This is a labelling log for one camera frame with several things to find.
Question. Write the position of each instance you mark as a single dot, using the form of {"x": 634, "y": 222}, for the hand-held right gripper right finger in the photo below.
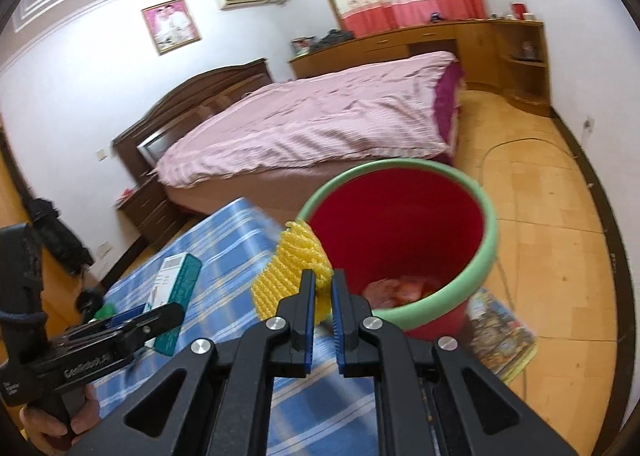
{"x": 339, "y": 321}

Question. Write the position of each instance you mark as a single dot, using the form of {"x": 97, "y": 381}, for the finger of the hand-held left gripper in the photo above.
{"x": 125, "y": 316}
{"x": 145, "y": 323}

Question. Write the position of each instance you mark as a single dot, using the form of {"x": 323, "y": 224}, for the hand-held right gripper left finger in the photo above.
{"x": 311, "y": 316}

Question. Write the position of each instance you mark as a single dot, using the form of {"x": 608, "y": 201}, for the yellow foam fruit net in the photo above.
{"x": 290, "y": 266}

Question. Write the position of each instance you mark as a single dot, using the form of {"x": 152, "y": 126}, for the teal and white box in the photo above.
{"x": 185, "y": 286}

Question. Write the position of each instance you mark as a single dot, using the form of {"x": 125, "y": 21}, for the orange plastic wrapper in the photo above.
{"x": 400, "y": 288}

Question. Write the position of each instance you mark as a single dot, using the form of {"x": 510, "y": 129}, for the red bucket with green rim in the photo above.
{"x": 390, "y": 226}

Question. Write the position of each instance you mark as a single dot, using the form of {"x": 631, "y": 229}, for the person's left hand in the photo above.
{"x": 45, "y": 428}

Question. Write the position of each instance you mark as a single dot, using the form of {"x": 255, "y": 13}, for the green crumpled bag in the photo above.
{"x": 105, "y": 312}

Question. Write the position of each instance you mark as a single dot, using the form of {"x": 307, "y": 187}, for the blue plaid tablecloth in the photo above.
{"x": 240, "y": 246}

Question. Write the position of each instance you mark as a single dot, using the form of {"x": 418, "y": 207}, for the black jacket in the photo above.
{"x": 60, "y": 236}

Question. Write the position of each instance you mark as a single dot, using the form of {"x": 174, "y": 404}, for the dark wooden nightstand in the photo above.
{"x": 155, "y": 216}

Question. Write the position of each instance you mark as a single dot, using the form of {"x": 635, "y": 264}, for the red items on nightstand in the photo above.
{"x": 126, "y": 196}

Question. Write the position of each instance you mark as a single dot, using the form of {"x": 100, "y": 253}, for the colourful printed magazine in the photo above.
{"x": 500, "y": 331}

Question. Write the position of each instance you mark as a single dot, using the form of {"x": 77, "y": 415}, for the pink bedspread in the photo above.
{"x": 300, "y": 121}

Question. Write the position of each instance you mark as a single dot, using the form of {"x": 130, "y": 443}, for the dark wooden bed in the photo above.
{"x": 200, "y": 91}

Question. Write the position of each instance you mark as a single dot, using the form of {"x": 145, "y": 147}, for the dark clothes pile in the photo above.
{"x": 335, "y": 38}

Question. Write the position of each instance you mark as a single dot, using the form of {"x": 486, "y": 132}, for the framed wedding photo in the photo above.
{"x": 171, "y": 26}

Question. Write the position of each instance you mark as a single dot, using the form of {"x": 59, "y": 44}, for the long wooden cabinet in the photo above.
{"x": 480, "y": 41}

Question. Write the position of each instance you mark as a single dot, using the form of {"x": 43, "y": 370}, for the small black object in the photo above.
{"x": 437, "y": 16}

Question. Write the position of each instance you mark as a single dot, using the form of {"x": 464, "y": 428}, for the small red box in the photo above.
{"x": 518, "y": 10}

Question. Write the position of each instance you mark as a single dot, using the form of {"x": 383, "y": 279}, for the white wall outlet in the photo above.
{"x": 588, "y": 124}
{"x": 105, "y": 249}

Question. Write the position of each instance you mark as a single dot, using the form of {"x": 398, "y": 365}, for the wall light switch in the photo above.
{"x": 102, "y": 154}

